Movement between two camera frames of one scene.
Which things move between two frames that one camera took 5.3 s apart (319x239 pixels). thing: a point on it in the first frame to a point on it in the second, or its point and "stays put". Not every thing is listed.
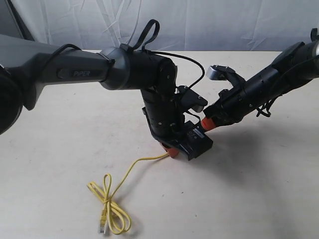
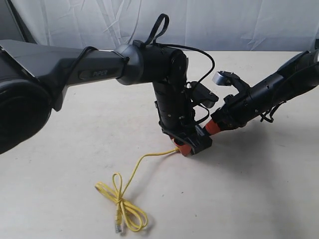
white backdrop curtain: [185, 25] stays put
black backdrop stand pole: [24, 30] stays put
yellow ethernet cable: [113, 217] to [128, 214]
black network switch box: [194, 141] stays put
